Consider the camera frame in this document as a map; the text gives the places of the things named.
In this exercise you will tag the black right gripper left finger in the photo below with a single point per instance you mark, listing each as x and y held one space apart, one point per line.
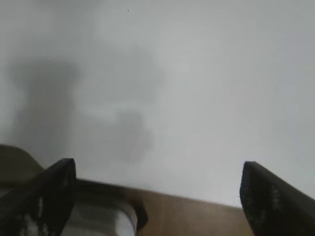
41 206

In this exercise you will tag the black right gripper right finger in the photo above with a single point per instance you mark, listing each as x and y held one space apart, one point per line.
275 206

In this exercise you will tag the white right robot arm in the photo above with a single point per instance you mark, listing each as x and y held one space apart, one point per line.
103 216

